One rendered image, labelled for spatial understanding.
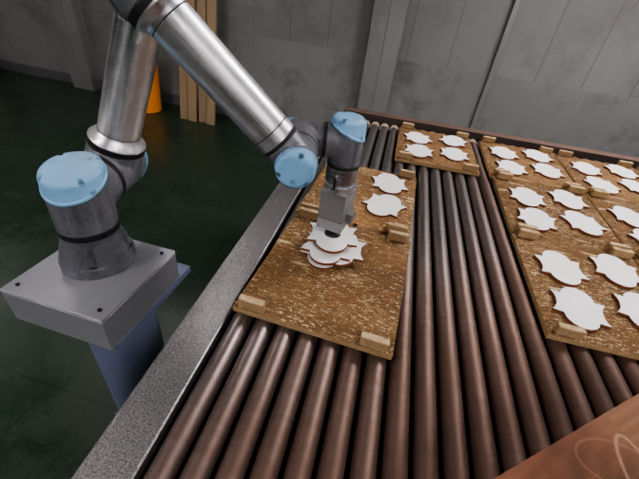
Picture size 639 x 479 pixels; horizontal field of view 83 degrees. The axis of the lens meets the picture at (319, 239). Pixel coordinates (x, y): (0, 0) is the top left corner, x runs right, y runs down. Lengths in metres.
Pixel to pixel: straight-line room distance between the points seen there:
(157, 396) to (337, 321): 0.36
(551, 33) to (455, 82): 0.83
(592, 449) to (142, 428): 0.67
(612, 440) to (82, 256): 0.97
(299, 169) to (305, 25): 3.60
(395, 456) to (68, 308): 0.65
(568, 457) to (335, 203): 0.60
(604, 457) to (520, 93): 3.70
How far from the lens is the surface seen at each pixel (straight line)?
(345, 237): 0.93
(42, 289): 0.93
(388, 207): 1.19
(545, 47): 4.12
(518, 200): 1.49
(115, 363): 1.11
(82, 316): 0.84
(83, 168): 0.83
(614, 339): 1.08
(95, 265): 0.90
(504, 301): 1.02
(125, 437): 0.72
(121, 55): 0.83
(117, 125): 0.88
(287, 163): 0.64
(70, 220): 0.85
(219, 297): 0.86
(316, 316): 0.80
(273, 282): 0.86
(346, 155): 0.79
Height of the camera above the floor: 1.53
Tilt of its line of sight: 37 degrees down
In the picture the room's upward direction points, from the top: 7 degrees clockwise
